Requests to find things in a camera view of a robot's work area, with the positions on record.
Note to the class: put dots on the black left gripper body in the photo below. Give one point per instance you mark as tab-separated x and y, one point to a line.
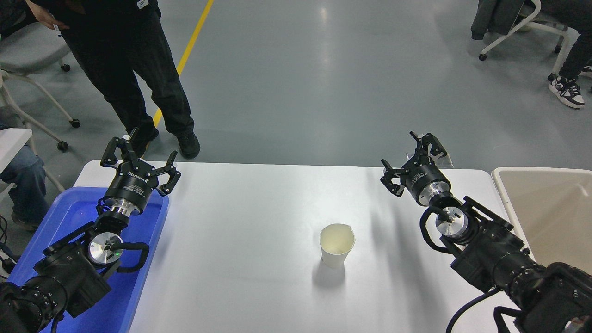
132	185

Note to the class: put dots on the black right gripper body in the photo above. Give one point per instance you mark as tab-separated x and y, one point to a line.
421	178

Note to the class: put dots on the white paper cup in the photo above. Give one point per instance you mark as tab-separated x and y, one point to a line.
336	254

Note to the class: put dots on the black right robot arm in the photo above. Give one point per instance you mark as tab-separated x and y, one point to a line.
499	259

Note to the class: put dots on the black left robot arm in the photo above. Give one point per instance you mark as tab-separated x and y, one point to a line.
69	273

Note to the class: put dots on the person's hand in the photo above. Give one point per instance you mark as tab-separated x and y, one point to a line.
52	21

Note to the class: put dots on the silver floor socket plate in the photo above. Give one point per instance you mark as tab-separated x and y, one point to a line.
446	161

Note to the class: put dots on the blue plastic tray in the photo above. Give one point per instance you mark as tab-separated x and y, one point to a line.
74	212

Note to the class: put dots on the standing person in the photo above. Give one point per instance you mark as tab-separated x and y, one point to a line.
125	60

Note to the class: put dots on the seated person in jeans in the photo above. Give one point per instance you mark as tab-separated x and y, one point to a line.
25	180

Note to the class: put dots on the small white side table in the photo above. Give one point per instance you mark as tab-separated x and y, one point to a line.
11	141

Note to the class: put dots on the large pale bin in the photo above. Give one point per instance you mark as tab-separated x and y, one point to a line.
550	212

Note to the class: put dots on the grey wheeled office chair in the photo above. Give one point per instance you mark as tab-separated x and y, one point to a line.
32	51

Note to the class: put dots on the dark grey jacket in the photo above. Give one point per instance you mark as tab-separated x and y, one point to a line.
495	16

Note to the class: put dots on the white framed wheeled chair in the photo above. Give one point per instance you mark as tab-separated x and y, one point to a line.
532	21

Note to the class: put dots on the seated person with sneakers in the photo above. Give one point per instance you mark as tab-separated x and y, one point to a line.
576	51

